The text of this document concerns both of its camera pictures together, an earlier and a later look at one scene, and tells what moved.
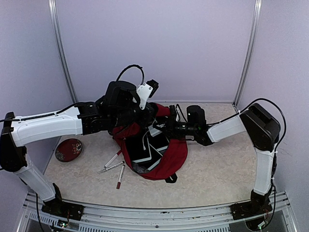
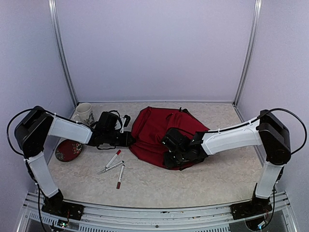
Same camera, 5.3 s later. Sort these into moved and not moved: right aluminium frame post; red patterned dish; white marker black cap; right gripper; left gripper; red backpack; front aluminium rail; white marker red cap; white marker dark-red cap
Moved: left gripper; red backpack; right gripper
Not moved: white marker red cap; white marker dark-red cap; red patterned dish; right aluminium frame post; front aluminium rail; white marker black cap
